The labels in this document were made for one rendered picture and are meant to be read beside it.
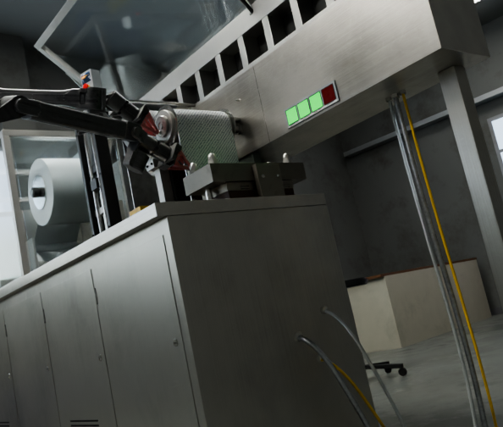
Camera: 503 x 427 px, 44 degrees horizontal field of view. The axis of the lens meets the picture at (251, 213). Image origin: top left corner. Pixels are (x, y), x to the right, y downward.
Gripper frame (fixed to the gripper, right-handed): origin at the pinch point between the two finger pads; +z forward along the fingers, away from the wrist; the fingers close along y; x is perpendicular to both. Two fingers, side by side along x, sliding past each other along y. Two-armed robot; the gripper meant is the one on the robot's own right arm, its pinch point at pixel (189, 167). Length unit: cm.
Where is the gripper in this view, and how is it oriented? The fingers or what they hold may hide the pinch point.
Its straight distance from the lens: 214.8
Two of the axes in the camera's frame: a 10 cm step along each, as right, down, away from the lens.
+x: 2.0, -8.7, 4.5
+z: 7.7, 4.3, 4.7
